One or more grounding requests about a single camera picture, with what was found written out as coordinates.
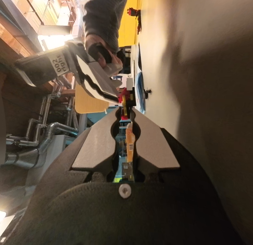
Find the silver ventilation ducts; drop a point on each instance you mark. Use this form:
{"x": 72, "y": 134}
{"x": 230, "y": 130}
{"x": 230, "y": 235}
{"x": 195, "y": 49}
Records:
{"x": 25, "y": 156}

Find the colourful cardboard lego box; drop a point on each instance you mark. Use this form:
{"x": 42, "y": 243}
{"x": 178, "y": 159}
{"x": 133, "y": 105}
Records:
{"x": 130, "y": 142}

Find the long red yellow lego assembly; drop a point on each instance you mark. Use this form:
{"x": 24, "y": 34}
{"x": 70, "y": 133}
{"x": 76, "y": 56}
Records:
{"x": 132, "y": 11}

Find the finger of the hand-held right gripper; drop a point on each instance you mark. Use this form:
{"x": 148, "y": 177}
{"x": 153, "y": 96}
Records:
{"x": 92, "y": 90}
{"x": 98, "y": 75}

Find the lego instruction booklet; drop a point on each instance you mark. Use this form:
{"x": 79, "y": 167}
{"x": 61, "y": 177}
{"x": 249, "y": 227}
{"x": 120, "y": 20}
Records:
{"x": 140, "y": 87}

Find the yellow plastic bin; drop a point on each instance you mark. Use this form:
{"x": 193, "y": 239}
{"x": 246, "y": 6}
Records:
{"x": 128, "y": 40}

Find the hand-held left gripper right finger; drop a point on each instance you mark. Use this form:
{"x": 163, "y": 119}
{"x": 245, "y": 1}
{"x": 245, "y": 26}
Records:
{"x": 156, "y": 148}

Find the black clip lego piece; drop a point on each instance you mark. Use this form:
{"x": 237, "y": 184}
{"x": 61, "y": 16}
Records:
{"x": 147, "y": 90}

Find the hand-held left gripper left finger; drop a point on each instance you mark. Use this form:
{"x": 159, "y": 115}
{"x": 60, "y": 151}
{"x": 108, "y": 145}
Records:
{"x": 94, "y": 148}

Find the person's right hand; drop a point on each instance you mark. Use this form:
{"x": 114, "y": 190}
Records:
{"x": 92, "y": 40}

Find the red yellow lego body assembly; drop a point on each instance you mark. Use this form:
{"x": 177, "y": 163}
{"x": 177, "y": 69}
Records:
{"x": 124, "y": 94}

